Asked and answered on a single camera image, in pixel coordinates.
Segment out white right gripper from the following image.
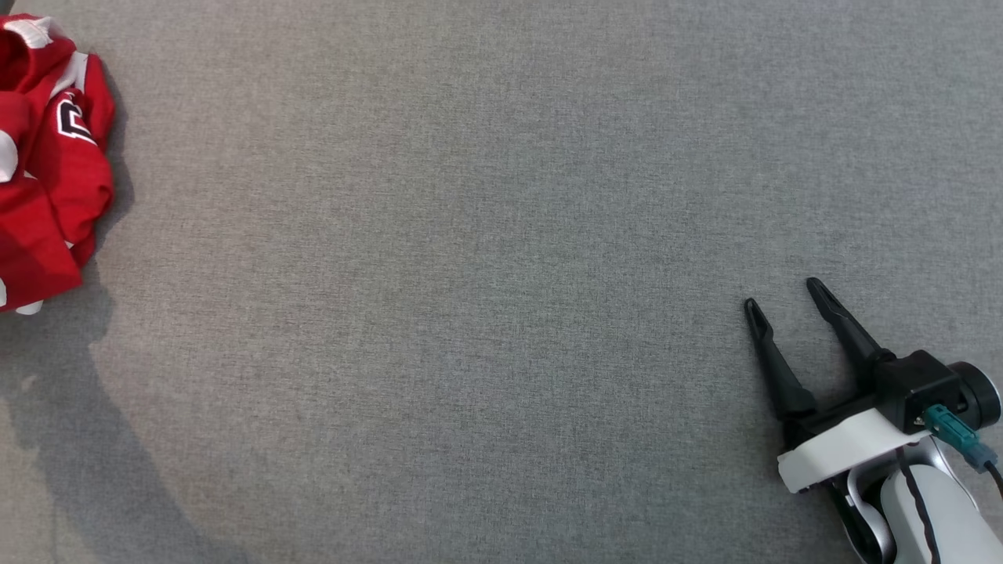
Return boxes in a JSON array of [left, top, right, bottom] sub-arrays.
[[744, 277, 935, 495]]

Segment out red white numbered jersey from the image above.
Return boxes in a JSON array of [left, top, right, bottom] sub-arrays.
[[0, 13, 117, 316]]

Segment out right camera teal-plug cable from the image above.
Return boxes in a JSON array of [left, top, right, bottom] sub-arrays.
[[923, 404, 1003, 498]]

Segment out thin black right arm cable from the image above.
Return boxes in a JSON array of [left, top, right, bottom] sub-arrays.
[[896, 446, 943, 564]]

